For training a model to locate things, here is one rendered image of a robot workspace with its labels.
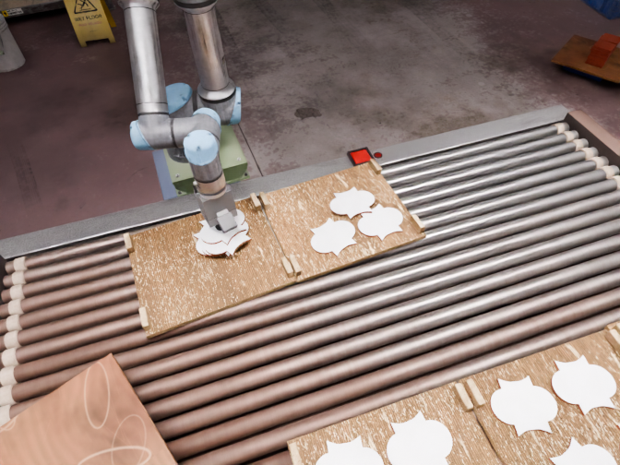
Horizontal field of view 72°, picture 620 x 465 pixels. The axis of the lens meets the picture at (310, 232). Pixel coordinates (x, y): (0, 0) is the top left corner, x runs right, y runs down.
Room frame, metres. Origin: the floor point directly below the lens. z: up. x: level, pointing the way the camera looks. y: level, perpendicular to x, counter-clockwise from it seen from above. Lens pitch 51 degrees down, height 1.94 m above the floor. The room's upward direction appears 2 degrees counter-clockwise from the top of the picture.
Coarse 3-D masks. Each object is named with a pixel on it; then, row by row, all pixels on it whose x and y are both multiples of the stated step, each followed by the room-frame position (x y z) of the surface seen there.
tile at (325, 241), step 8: (328, 224) 0.82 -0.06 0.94; (336, 224) 0.82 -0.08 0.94; (344, 224) 0.82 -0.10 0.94; (320, 232) 0.79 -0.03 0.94; (328, 232) 0.79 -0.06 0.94; (336, 232) 0.79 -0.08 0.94; (344, 232) 0.79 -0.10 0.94; (352, 232) 0.79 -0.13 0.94; (312, 240) 0.76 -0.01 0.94; (320, 240) 0.76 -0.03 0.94; (328, 240) 0.76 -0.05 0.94; (336, 240) 0.76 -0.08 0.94; (344, 240) 0.76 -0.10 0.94; (352, 240) 0.76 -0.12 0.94; (320, 248) 0.73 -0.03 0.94; (328, 248) 0.73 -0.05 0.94; (336, 248) 0.73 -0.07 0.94; (344, 248) 0.74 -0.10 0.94
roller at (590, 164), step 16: (592, 160) 1.09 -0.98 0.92; (528, 176) 1.02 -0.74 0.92; (544, 176) 1.02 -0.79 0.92; (560, 176) 1.03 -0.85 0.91; (480, 192) 0.96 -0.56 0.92; (496, 192) 0.96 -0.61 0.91; (512, 192) 0.97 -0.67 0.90; (416, 208) 0.90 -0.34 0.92; (432, 208) 0.90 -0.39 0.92; (448, 208) 0.91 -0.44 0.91; (128, 288) 0.64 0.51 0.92; (64, 304) 0.59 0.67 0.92; (80, 304) 0.59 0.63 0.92; (96, 304) 0.59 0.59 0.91; (112, 304) 0.60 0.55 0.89; (0, 320) 0.55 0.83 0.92; (16, 320) 0.54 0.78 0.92; (32, 320) 0.55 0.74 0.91; (48, 320) 0.55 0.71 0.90
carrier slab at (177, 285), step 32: (192, 224) 0.85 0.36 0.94; (256, 224) 0.84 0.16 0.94; (160, 256) 0.73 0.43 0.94; (192, 256) 0.72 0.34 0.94; (224, 256) 0.72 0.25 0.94; (256, 256) 0.72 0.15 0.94; (160, 288) 0.62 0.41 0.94; (192, 288) 0.62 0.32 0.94; (224, 288) 0.62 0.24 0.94; (256, 288) 0.61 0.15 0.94; (160, 320) 0.52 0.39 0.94; (192, 320) 0.53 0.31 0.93
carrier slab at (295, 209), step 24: (360, 168) 1.07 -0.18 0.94; (288, 192) 0.97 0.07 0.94; (312, 192) 0.97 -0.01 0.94; (336, 192) 0.96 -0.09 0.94; (384, 192) 0.96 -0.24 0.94; (288, 216) 0.87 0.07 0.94; (312, 216) 0.86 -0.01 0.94; (336, 216) 0.86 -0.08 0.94; (360, 216) 0.86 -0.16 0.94; (408, 216) 0.85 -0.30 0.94; (288, 240) 0.77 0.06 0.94; (360, 240) 0.77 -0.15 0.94; (384, 240) 0.76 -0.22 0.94; (408, 240) 0.76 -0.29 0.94; (312, 264) 0.69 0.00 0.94; (336, 264) 0.68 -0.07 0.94
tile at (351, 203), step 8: (344, 192) 0.95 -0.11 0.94; (352, 192) 0.95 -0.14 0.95; (360, 192) 0.95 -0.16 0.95; (368, 192) 0.95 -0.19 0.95; (336, 200) 0.92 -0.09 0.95; (344, 200) 0.91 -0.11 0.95; (352, 200) 0.91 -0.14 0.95; (360, 200) 0.91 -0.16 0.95; (368, 200) 0.91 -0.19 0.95; (336, 208) 0.88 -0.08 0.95; (344, 208) 0.88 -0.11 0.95; (352, 208) 0.88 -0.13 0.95; (360, 208) 0.88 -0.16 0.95; (368, 208) 0.88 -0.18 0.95; (352, 216) 0.84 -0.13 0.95
